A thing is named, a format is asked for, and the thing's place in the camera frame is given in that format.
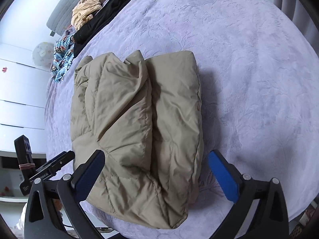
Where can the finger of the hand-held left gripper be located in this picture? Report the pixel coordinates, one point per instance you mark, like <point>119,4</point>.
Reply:
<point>62,158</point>

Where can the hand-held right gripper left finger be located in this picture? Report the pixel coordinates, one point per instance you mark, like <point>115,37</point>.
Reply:
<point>91,171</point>

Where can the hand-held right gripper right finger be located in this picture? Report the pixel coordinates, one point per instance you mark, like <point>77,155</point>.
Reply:
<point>223,174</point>

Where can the beige padded jacket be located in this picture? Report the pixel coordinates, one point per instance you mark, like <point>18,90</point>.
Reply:
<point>129,129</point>

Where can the white drawer cabinet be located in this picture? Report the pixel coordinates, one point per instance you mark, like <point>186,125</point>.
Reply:
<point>20,84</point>

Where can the lavender bed blanket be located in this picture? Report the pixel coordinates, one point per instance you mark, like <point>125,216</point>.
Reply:
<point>249,79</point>

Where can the blue monkey print cloth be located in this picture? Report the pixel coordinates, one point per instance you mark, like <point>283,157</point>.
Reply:
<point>61,54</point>

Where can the black garment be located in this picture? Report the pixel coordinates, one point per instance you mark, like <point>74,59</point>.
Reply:
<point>99,22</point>

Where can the tan striped garment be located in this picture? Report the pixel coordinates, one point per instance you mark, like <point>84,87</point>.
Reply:
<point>84,12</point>

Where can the grey quilted headboard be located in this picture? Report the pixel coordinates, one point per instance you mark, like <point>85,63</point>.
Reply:
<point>64,7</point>

